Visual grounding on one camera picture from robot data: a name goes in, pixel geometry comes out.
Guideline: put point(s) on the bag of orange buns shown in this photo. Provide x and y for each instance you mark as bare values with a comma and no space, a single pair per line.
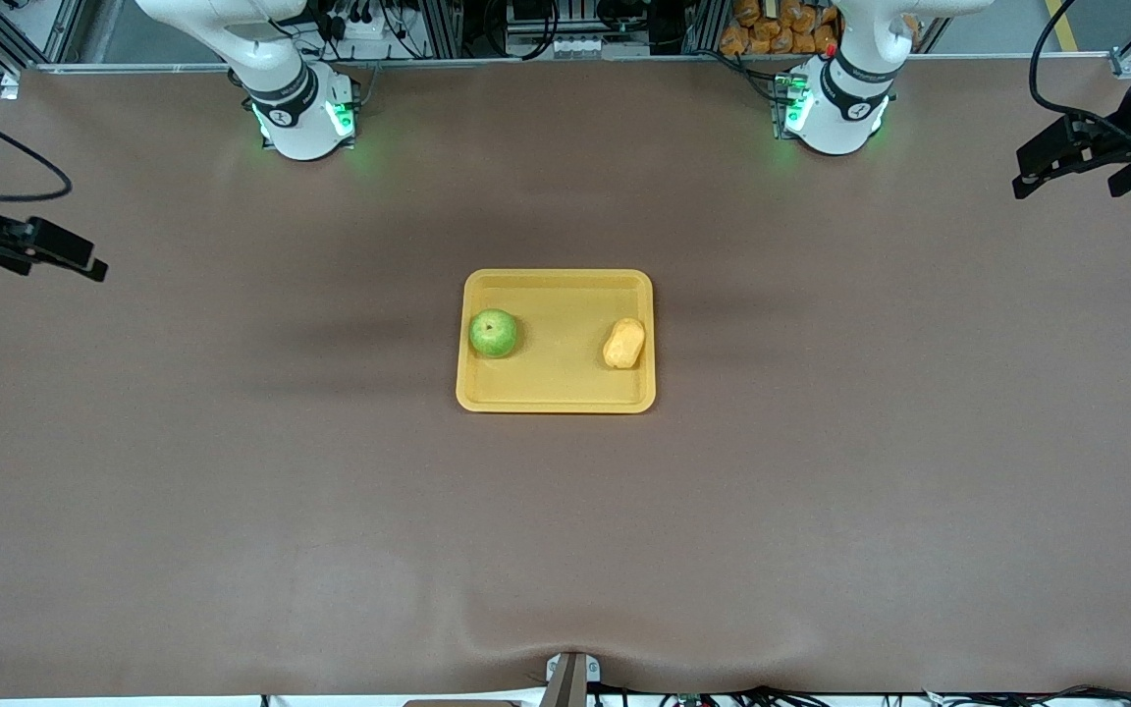
781,25

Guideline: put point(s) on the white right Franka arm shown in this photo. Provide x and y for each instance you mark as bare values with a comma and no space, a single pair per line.
291,108

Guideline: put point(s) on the green apple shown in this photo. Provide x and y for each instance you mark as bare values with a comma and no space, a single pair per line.
493,334

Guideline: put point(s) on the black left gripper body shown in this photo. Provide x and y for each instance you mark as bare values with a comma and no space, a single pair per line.
1126,129

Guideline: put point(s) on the yellow plastic tray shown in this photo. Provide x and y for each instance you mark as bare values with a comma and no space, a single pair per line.
556,378

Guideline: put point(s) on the slanted aluminium frame strut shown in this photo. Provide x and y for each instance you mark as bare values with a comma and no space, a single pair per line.
67,29

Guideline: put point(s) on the white power strip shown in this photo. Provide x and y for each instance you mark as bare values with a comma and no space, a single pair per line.
359,22

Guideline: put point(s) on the aluminium table rear rail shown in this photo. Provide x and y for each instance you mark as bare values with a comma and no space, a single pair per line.
526,62

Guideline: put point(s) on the yellow potato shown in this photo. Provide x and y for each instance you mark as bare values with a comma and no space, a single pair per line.
623,344

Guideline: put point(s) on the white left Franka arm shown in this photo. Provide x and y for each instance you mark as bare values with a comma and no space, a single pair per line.
840,108

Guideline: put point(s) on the aluminium profile post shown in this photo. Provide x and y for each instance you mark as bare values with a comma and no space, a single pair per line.
438,25
701,25

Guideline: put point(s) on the brown table mat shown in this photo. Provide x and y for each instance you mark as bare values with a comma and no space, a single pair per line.
565,540

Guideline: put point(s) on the white corner bracket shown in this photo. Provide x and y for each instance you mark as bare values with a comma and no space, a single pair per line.
8,84

